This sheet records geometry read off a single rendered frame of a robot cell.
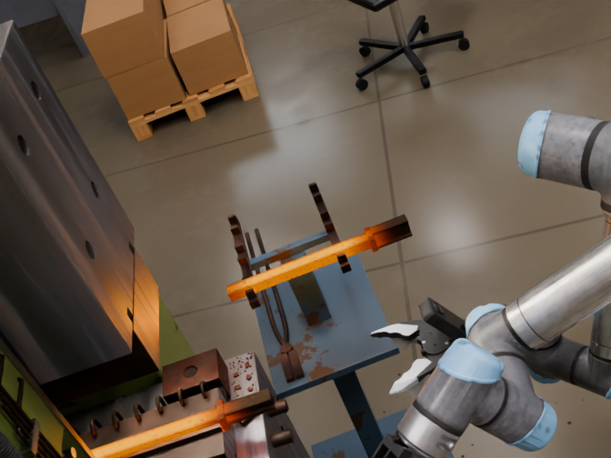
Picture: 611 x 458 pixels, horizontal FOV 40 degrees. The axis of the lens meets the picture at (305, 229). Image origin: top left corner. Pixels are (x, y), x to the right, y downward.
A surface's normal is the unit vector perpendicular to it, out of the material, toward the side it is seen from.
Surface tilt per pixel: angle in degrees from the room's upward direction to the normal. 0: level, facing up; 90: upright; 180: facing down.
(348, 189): 0
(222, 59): 90
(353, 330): 0
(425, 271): 0
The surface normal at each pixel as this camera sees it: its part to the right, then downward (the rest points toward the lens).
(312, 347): -0.30, -0.73
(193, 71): 0.18, 0.58
